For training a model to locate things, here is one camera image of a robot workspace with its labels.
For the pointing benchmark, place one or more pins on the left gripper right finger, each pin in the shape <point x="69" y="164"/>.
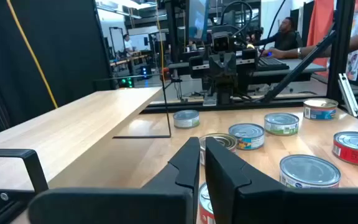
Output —
<point x="275" y="205"/>

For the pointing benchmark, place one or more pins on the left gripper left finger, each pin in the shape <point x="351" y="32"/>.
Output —
<point x="120" y="205"/>

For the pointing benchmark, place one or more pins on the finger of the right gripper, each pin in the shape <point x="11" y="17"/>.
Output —
<point x="231" y="67"/>
<point x="217" y="67"/>

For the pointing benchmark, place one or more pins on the red solid white tuna can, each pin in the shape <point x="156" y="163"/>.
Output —
<point x="205" y="205"/>
<point x="356" y="149"/>

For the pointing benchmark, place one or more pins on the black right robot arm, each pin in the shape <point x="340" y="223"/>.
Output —
<point x="225" y="91"/>

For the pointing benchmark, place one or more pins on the wooden shelf black metal legs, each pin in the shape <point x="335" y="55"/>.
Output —
<point x="73" y="130"/>

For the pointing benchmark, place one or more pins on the black keyboard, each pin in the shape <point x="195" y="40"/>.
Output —
<point x="270" y="63"/>

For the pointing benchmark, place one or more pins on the silver wristwatch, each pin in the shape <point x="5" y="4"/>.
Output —
<point x="300" y="53"/>

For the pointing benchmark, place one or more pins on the black computer monitor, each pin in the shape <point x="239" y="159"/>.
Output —
<point x="197" y="18"/>

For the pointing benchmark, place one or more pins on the grey desk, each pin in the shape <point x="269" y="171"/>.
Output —
<point x="303" y="67"/>

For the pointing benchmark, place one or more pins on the gold lid pink salmon can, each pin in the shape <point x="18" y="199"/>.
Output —
<point x="320" y="110"/>
<point x="227" y="141"/>

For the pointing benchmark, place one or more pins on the red orange banner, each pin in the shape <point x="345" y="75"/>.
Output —
<point x="320" y="28"/>

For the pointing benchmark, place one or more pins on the black computer green lights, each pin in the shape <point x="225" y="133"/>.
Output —
<point x="126" y="82"/>

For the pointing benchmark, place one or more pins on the silver aluminium bar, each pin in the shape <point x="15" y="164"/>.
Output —
<point x="350" y="96"/>

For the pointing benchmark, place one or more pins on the black curtain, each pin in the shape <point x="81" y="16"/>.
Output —
<point x="73" y="46"/>

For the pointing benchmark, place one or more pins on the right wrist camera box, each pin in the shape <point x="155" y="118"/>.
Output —
<point x="221" y="44"/>

